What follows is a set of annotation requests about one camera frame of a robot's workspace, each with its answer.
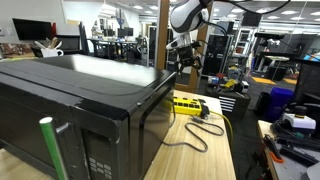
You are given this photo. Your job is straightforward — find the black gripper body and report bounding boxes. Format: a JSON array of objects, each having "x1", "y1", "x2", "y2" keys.
[{"x1": 176, "y1": 44, "x2": 198, "y2": 64}]

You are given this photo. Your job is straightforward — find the wooden pillar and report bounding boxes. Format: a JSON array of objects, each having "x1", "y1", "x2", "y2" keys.
[
  {"x1": 188, "y1": 24, "x2": 214, "y2": 94},
  {"x1": 155, "y1": 0, "x2": 170, "y2": 71}
]

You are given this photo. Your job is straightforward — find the black equipment rack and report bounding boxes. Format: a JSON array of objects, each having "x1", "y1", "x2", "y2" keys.
[{"x1": 203, "y1": 33, "x2": 234, "y2": 77}]

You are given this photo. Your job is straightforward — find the yellow power strip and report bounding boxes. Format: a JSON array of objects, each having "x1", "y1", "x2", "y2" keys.
[{"x1": 172, "y1": 96, "x2": 211, "y2": 119}]

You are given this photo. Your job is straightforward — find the black cabinet with white stripes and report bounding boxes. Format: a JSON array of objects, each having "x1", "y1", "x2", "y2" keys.
[{"x1": 203, "y1": 84, "x2": 252, "y2": 121}]

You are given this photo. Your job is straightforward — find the black hanging monitor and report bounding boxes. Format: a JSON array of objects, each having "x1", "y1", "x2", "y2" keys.
[{"x1": 241, "y1": 11, "x2": 263, "y2": 28}]

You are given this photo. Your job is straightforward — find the black bin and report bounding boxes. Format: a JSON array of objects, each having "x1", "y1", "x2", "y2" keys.
[{"x1": 254, "y1": 91, "x2": 272, "y2": 117}]

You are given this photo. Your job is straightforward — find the blue bin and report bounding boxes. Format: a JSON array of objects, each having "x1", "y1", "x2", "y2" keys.
[{"x1": 266, "y1": 86, "x2": 295, "y2": 122}]

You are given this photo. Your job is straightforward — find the black microwave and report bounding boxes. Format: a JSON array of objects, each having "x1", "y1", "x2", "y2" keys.
[{"x1": 0, "y1": 53, "x2": 177, "y2": 180}]

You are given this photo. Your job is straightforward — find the white and black device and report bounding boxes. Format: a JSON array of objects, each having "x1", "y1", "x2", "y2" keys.
[{"x1": 282, "y1": 105, "x2": 317, "y2": 131}]

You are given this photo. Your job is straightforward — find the wooden spoon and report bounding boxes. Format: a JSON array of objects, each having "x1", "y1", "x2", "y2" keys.
[{"x1": 49, "y1": 36, "x2": 59, "y2": 50}]

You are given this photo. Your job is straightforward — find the white mug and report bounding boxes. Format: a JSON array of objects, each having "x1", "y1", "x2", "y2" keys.
[{"x1": 40, "y1": 48, "x2": 64, "y2": 58}]

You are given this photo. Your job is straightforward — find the green stick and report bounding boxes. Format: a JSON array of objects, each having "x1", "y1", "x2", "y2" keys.
[{"x1": 39, "y1": 116, "x2": 69, "y2": 180}]

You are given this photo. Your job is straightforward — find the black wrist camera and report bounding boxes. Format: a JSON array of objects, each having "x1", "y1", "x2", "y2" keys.
[{"x1": 189, "y1": 39, "x2": 204, "y2": 50}]

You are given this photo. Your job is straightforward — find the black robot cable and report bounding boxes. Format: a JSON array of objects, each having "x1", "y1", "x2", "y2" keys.
[{"x1": 199, "y1": 0, "x2": 292, "y2": 68}]

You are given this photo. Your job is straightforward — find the gray cable with plug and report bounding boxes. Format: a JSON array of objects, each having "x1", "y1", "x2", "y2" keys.
[{"x1": 162, "y1": 99, "x2": 225, "y2": 154}]

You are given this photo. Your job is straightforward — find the yellow power cable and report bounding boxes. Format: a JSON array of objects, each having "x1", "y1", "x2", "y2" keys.
[{"x1": 209, "y1": 110, "x2": 234, "y2": 148}]

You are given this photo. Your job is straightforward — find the orange handled tool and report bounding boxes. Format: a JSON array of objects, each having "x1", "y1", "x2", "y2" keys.
[{"x1": 263, "y1": 133, "x2": 285, "y2": 164}]

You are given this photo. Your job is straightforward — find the black cable bundle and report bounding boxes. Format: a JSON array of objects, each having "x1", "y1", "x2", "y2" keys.
[{"x1": 271, "y1": 121, "x2": 320, "y2": 151}]

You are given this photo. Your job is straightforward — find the black wall television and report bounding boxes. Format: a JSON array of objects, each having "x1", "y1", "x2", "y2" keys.
[{"x1": 12, "y1": 18, "x2": 53, "y2": 42}]

